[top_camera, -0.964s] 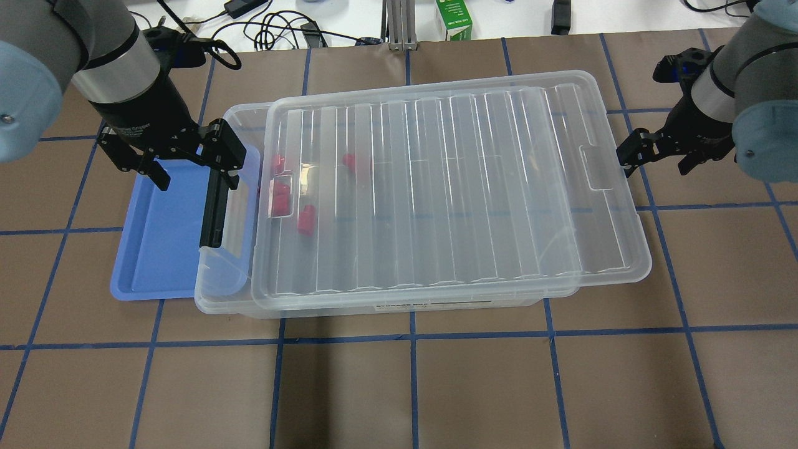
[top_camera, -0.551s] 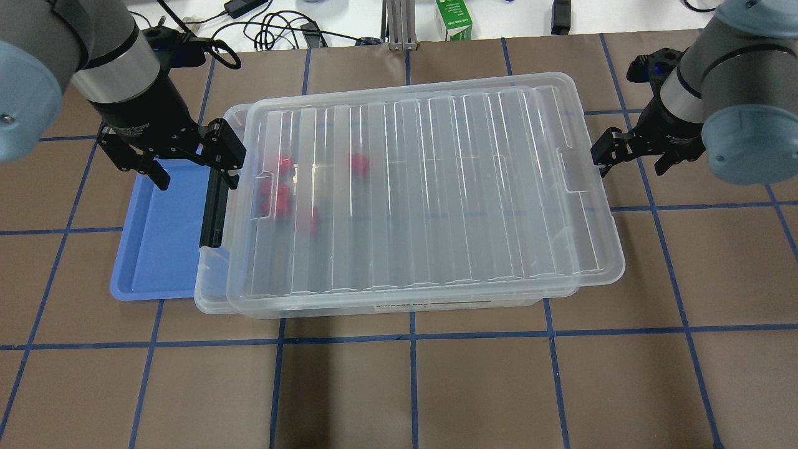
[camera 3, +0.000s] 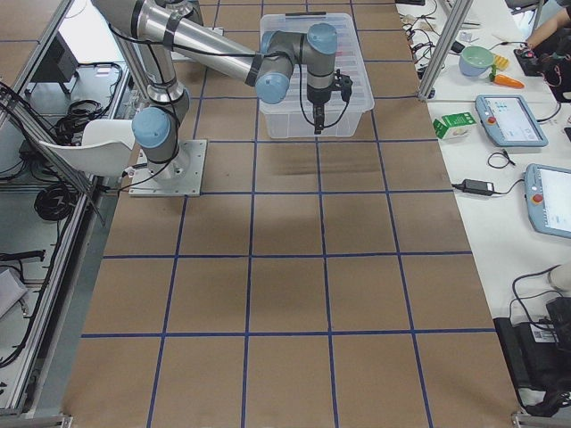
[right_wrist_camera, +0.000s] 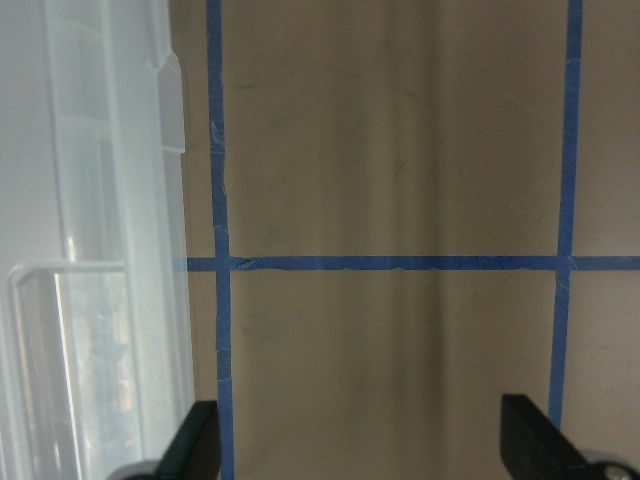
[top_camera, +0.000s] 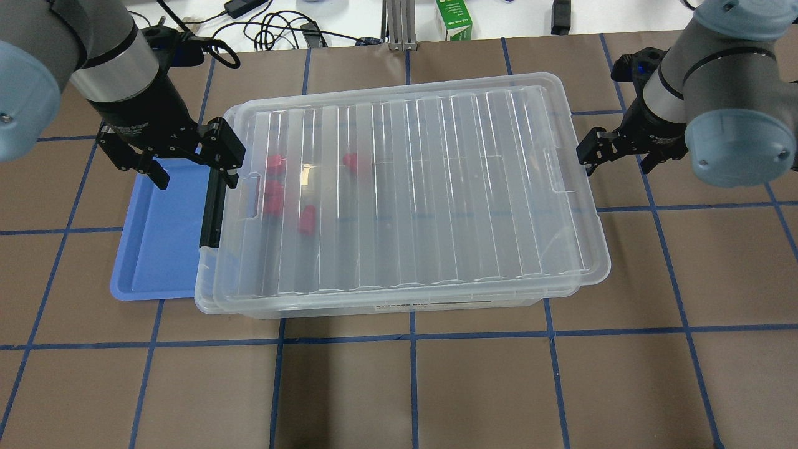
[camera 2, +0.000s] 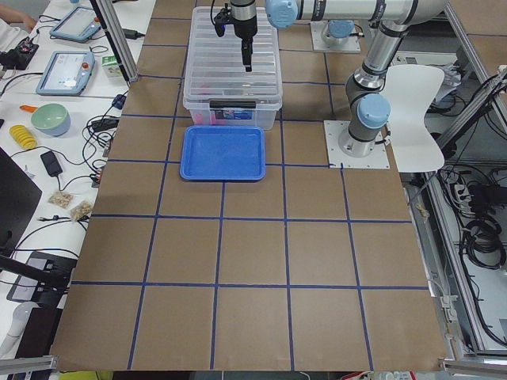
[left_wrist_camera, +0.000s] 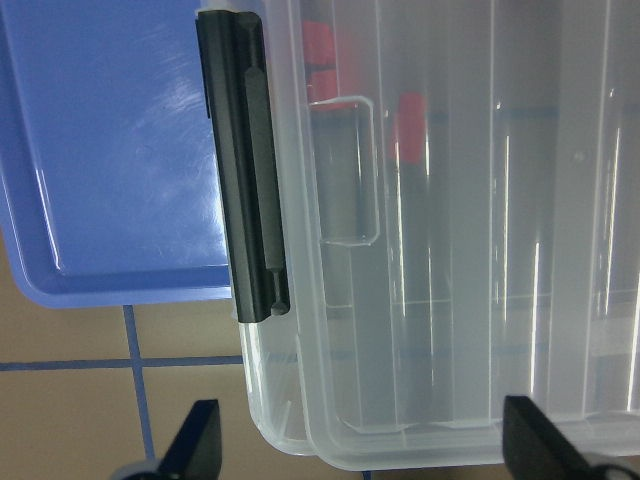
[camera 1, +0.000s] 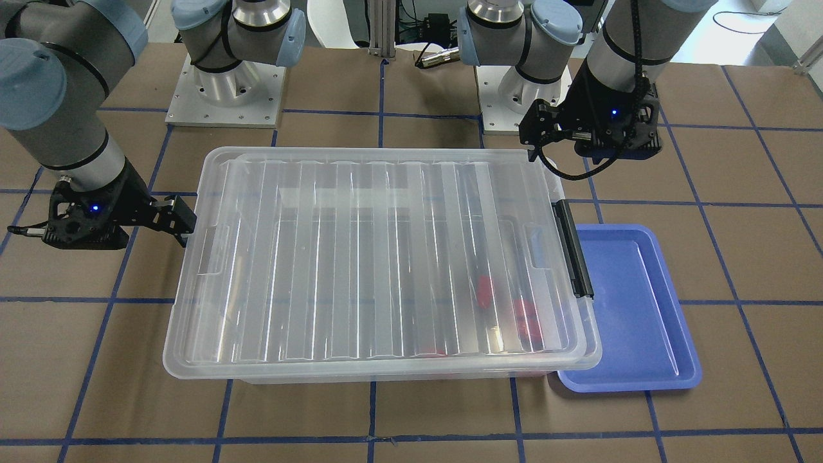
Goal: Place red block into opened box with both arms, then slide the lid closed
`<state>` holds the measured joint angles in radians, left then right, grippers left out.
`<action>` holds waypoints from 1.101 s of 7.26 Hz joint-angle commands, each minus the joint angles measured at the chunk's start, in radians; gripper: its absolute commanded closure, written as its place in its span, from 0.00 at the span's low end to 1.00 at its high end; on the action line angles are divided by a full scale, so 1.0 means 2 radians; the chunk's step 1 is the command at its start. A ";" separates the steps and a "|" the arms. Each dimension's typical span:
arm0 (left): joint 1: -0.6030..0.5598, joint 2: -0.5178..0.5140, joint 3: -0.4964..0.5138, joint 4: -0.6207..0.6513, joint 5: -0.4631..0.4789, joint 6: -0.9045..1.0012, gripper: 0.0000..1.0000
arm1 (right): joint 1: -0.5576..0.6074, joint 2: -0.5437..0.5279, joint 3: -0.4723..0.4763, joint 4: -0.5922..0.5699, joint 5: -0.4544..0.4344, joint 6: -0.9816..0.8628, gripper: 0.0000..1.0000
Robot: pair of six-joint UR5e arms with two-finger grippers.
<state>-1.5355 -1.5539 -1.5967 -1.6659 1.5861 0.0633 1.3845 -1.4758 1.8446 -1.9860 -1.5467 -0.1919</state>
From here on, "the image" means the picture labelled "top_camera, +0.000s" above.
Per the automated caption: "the black power adapter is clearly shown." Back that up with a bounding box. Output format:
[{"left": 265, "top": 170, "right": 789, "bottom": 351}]
[{"left": 223, "top": 0, "right": 270, "bottom": 18}]

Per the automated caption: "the red block from tray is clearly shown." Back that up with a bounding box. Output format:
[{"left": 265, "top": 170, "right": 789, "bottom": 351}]
[{"left": 297, "top": 204, "right": 317, "bottom": 236}]

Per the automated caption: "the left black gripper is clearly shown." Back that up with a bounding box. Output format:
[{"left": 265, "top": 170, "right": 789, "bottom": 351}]
[{"left": 96, "top": 117, "right": 246, "bottom": 190}]

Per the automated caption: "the green white carton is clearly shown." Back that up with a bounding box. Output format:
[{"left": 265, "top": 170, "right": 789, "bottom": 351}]
[{"left": 434, "top": 0, "right": 474, "bottom": 42}]

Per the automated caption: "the black cable bundle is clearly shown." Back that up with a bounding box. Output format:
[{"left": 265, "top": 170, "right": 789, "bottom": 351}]
[{"left": 206, "top": 9, "right": 384, "bottom": 56}]

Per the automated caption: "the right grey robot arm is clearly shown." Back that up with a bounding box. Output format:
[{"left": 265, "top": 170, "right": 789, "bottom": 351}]
[{"left": 576, "top": 1, "right": 797, "bottom": 188}]

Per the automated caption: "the black device on table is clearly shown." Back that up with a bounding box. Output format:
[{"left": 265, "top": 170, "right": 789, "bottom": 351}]
[{"left": 550, "top": 0, "right": 572, "bottom": 35}]

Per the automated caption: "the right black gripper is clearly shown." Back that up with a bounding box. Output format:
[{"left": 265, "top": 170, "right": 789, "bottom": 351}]
[{"left": 576, "top": 103, "right": 686, "bottom": 177}]

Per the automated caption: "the blue plastic tray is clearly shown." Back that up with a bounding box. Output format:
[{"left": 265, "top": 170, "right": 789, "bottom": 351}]
[{"left": 109, "top": 159, "right": 210, "bottom": 301}]

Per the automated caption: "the red block in box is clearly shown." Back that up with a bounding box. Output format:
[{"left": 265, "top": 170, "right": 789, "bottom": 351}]
[
  {"left": 342, "top": 153, "right": 371, "bottom": 176},
  {"left": 263, "top": 180, "right": 285, "bottom": 216},
  {"left": 265, "top": 153, "right": 287, "bottom": 176}
]

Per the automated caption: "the clear plastic storage box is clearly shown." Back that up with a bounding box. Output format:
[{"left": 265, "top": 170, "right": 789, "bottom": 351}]
[{"left": 195, "top": 103, "right": 587, "bottom": 320}]

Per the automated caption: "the aluminium frame post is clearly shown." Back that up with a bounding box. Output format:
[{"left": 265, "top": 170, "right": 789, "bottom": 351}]
[{"left": 382, "top": 1, "right": 417, "bottom": 51}]

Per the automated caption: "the clear plastic box lid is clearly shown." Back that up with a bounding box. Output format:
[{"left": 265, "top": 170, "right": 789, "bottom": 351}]
[{"left": 212, "top": 72, "right": 612, "bottom": 312}]

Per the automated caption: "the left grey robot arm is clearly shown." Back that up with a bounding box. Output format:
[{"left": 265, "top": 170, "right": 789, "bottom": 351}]
[{"left": 1, "top": 1, "right": 245, "bottom": 190}]

